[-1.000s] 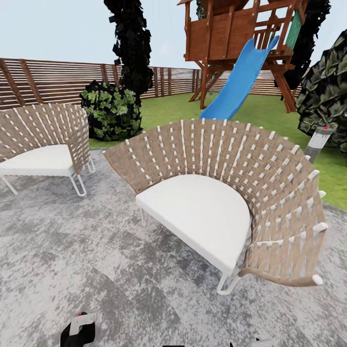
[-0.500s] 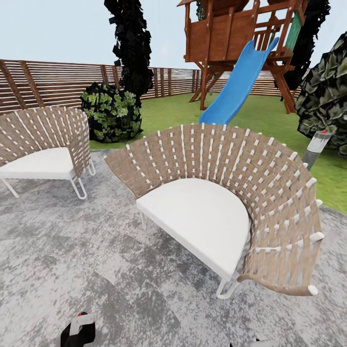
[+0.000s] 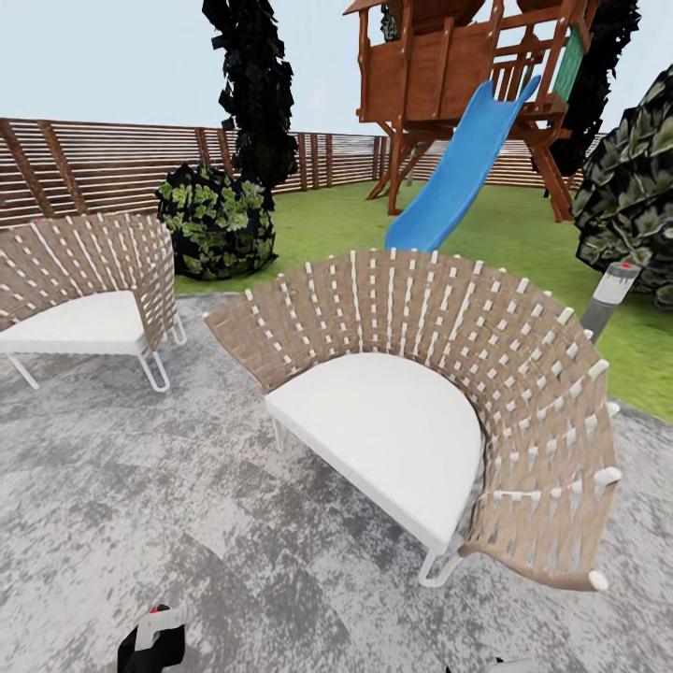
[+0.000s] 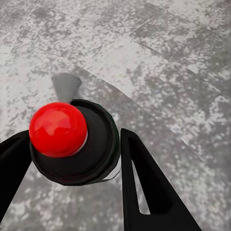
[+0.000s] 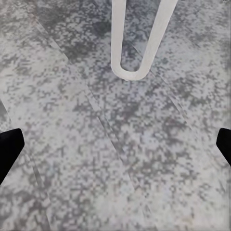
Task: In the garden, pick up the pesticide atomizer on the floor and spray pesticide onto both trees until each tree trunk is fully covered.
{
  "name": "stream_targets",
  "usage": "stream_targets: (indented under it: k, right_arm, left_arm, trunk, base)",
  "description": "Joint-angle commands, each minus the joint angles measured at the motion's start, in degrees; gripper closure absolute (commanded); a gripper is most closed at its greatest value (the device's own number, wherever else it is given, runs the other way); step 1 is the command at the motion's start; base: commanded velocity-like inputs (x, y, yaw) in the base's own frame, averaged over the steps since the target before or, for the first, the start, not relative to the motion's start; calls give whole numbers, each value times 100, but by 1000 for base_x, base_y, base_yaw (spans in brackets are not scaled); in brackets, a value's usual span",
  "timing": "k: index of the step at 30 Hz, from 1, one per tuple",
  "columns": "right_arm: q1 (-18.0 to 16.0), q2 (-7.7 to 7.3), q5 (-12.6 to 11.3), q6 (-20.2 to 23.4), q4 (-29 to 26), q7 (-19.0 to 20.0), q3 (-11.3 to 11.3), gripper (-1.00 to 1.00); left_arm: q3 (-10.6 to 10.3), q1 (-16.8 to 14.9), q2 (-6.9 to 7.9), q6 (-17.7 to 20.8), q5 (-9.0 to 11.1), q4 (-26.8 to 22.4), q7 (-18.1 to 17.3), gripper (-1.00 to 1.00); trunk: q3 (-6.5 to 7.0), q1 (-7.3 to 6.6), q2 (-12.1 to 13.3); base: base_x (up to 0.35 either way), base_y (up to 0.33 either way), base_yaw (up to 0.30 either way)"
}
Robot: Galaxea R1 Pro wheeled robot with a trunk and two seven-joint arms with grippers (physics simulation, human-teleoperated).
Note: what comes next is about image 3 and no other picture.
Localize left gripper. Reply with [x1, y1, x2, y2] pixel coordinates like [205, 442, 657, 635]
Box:
[117, 626, 186, 673]

